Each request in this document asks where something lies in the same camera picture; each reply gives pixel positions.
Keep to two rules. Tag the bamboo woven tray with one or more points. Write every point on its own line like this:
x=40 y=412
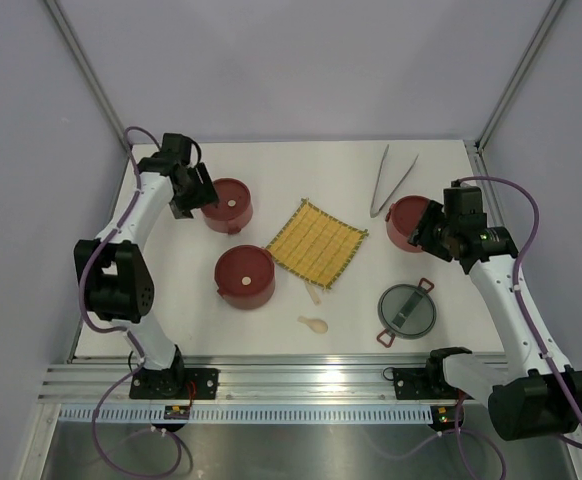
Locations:
x=315 y=246

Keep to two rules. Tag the beige spoon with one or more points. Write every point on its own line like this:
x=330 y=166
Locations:
x=316 y=325

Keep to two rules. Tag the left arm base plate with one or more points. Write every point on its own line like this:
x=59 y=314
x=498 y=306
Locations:
x=198 y=383

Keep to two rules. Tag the aluminium rail frame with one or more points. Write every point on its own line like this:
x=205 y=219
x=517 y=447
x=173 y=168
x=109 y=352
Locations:
x=59 y=449

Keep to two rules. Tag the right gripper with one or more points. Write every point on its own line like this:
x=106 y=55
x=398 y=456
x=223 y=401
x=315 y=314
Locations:
x=422 y=235

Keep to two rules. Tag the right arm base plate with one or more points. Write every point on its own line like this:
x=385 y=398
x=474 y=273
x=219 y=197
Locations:
x=419 y=384

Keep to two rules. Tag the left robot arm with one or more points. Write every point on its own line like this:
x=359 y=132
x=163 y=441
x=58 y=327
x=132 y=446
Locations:
x=116 y=290

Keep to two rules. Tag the white slotted cable duct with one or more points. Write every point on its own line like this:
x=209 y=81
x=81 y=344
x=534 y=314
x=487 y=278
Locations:
x=253 y=414

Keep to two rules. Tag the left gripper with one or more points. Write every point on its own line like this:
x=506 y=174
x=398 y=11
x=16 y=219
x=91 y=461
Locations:
x=205 y=194

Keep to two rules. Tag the red steel bowl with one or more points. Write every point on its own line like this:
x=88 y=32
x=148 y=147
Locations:
x=231 y=220
x=245 y=290
x=397 y=238

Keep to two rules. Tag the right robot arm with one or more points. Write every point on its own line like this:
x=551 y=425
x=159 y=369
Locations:
x=540 y=394

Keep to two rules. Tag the metal tongs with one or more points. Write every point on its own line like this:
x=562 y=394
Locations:
x=393 y=170

